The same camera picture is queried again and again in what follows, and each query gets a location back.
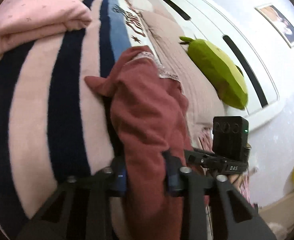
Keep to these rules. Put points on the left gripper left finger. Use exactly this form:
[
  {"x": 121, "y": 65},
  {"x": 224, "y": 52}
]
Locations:
[{"x": 118, "y": 184}]

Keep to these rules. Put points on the person's right hand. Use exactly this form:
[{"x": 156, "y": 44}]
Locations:
[{"x": 237, "y": 179}]

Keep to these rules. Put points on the near pink ribbed pillow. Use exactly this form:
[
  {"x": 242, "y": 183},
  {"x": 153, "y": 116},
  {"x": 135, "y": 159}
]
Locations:
[{"x": 204, "y": 103}]

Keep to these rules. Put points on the pink small garment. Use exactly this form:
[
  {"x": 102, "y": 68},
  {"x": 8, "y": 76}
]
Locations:
[{"x": 22, "y": 21}]

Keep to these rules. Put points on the far pink pillow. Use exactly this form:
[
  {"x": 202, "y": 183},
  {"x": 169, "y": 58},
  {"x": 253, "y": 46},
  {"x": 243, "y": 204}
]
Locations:
[{"x": 151, "y": 6}]

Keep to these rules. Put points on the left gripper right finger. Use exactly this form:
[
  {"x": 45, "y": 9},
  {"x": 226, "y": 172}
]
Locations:
[{"x": 173, "y": 183}]

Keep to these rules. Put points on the dark red knit garment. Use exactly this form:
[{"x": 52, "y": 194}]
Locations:
[{"x": 148, "y": 115}]

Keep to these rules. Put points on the framed photo on wall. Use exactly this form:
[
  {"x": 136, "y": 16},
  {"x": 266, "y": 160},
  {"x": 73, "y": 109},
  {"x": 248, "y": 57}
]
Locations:
[{"x": 279, "y": 22}]

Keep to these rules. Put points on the striped fleece blanket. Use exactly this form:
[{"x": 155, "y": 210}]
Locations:
[{"x": 51, "y": 125}]

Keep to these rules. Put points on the black camera box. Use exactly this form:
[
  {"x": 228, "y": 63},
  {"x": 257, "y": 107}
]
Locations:
[{"x": 230, "y": 137}]

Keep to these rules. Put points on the green avocado plush toy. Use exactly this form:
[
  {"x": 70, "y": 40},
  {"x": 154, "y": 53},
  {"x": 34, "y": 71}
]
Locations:
[{"x": 220, "y": 70}]

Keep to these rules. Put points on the white bed headboard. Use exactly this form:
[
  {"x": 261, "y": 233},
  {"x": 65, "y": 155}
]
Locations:
[{"x": 205, "y": 19}]

